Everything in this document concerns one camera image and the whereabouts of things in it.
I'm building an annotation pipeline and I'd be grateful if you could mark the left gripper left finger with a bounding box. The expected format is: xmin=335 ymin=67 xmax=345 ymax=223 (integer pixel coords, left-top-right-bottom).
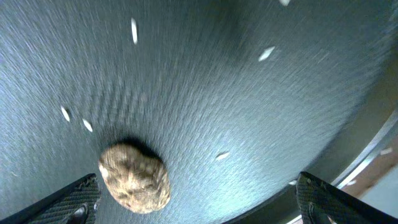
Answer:
xmin=1 ymin=174 xmax=101 ymax=224

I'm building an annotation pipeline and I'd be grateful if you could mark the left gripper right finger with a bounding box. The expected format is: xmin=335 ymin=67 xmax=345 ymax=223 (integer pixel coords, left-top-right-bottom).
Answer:
xmin=296 ymin=172 xmax=397 ymax=223

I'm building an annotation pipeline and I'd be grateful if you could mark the brown walnut shell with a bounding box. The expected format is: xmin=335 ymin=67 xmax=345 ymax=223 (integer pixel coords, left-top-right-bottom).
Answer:
xmin=98 ymin=144 xmax=171 ymax=214

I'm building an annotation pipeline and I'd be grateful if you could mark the round black tray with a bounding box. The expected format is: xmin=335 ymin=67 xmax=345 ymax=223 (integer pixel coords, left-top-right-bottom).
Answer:
xmin=1 ymin=0 xmax=397 ymax=223

